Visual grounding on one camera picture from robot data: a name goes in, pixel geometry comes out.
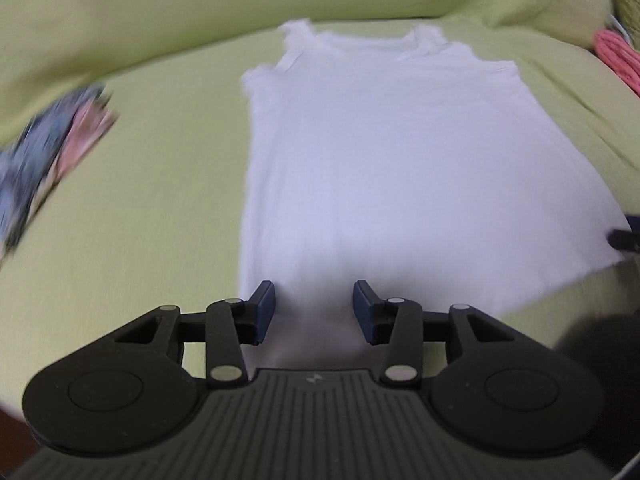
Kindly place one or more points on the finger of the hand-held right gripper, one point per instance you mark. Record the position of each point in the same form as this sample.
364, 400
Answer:
625, 240

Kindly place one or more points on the blue floral cloth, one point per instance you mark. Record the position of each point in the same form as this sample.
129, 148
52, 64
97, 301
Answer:
45, 155

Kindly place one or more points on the pink folded cloth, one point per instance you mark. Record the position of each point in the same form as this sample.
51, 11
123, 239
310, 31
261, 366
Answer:
620, 55

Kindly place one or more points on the light green sofa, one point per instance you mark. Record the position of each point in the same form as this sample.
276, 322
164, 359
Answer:
150, 210

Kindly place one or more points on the white tank top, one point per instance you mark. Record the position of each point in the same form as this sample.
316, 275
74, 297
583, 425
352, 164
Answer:
400, 160

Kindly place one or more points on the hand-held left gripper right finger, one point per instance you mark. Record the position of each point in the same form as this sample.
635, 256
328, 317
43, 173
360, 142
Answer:
361, 306

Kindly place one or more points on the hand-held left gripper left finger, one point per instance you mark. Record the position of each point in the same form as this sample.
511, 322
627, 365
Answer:
265, 310

